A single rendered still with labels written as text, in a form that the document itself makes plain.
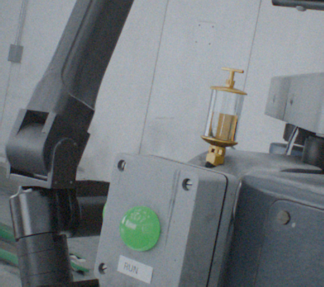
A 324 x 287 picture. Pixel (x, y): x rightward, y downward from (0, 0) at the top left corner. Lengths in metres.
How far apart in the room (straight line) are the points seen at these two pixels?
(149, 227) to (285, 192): 0.09
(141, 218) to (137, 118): 6.99
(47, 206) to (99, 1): 0.24
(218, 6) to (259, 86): 0.84
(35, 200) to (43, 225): 0.03
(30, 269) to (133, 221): 0.38
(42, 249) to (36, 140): 0.12
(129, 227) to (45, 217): 0.37
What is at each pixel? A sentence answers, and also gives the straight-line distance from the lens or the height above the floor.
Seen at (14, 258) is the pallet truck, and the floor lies 0.06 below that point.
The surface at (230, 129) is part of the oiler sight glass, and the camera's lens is 0.60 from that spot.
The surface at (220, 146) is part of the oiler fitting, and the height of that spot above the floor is 1.34.
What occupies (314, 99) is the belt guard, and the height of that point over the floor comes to 1.39.
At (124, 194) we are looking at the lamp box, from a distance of 0.56.
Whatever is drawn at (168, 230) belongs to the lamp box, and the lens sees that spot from 0.53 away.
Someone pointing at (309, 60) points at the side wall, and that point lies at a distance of 6.54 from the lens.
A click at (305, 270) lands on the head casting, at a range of 0.54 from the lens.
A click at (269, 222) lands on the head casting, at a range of 0.55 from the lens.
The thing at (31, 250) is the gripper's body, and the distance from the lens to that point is 0.90.
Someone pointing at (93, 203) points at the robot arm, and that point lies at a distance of 0.95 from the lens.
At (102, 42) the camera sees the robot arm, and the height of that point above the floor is 1.41.
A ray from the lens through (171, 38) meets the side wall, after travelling 7.37.
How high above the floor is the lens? 1.38
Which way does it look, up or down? 3 degrees down
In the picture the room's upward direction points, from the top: 11 degrees clockwise
